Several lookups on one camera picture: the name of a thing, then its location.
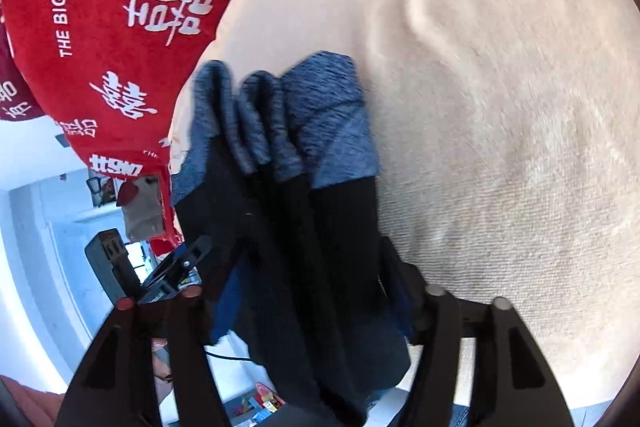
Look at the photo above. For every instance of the red embroidered pillow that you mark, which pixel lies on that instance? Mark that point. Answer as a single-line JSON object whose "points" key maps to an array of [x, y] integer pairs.
{"points": [[15, 92]]}

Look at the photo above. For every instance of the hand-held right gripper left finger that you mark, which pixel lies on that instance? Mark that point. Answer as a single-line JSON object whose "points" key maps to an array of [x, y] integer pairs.
{"points": [[185, 347]]}

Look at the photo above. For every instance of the cream blanket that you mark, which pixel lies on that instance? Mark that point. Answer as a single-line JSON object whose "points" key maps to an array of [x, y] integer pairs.
{"points": [[500, 107]]}

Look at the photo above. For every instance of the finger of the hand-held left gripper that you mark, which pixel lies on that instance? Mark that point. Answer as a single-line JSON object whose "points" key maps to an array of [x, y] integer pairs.
{"points": [[175, 264]]}

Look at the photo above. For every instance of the grey cloth with red heart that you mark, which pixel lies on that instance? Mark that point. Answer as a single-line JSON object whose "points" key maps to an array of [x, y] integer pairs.
{"points": [[142, 209]]}

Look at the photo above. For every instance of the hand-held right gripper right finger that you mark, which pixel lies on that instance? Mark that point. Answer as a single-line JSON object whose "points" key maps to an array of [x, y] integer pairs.
{"points": [[442, 337]]}

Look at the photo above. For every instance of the person's left hand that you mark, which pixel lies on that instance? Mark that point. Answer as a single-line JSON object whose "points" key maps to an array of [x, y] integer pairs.
{"points": [[161, 357]]}

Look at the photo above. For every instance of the red printed blanket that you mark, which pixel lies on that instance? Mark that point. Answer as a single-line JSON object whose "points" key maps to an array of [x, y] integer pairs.
{"points": [[100, 32]]}

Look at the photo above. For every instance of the dark pants with blue waistband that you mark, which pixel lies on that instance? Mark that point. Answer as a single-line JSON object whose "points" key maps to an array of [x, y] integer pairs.
{"points": [[300, 232]]}

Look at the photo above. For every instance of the colourful packets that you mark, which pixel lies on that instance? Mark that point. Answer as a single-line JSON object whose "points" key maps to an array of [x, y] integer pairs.
{"points": [[260, 402]]}

